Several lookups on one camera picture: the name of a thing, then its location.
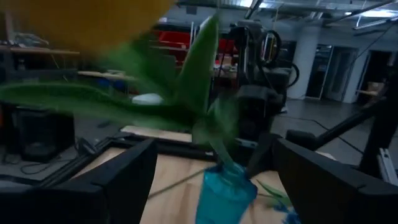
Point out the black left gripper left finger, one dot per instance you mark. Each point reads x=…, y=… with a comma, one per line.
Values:
x=102, y=199

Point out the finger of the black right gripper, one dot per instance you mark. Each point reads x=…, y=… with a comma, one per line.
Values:
x=262, y=155

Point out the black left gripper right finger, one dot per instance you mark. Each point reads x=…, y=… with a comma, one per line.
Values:
x=335, y=202

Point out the blue artificial flower sprig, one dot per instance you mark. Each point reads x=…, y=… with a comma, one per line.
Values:
x=289, y=214

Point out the teal glass vase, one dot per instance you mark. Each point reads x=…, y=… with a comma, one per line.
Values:
x=222, y=199

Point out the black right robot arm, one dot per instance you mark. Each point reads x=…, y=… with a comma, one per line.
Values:
x=248, y=46

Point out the black storage crate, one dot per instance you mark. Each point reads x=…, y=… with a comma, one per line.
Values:
x=43, y=133

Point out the metal shelf with red bins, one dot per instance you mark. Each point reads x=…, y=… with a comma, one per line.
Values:
x=172, y=40

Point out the white plastic bin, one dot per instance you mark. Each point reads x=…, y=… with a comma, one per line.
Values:
x=146, y=99

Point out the black bench with wooden top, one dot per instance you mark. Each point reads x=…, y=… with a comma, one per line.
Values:
x=37, y=49

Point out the silver aluminium bracket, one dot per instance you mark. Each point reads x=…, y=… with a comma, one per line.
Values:
x=387, y=168

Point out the black aluminium table frame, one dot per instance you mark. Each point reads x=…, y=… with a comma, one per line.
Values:
x=379, y=130

